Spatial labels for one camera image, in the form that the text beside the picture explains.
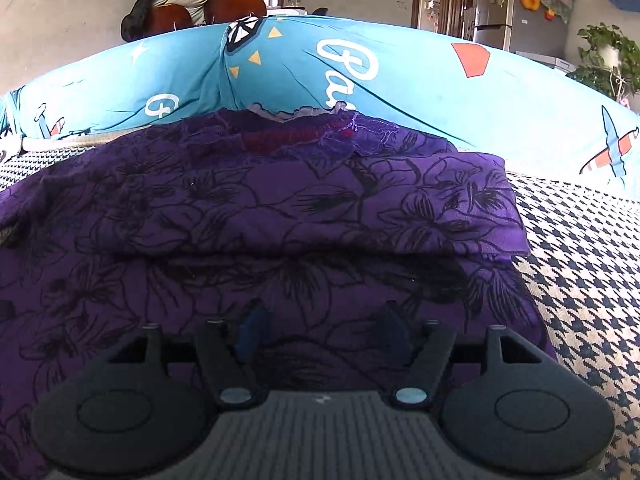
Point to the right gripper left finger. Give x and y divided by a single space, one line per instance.
253 330

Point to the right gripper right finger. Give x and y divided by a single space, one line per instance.
395 332

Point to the purple floral red-lined garment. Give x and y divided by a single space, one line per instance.
250 239

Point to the houndstooth sofa seat cover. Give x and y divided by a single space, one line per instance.
585 269

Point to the blue cartoon print sofa backrest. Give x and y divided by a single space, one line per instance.
540 122

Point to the white chest freezer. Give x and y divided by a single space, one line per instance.
550 61

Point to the white clothed dining table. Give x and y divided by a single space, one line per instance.
287 11

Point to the brown wooden chair left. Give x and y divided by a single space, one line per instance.
166 18

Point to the brown wooden chair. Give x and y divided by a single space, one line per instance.
227 11
166 18

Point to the brown wooden chair right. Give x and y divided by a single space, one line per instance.
227 11

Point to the green potted plant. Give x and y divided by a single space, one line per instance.
608 62

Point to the silver refrigerator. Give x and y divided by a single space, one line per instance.
529 26

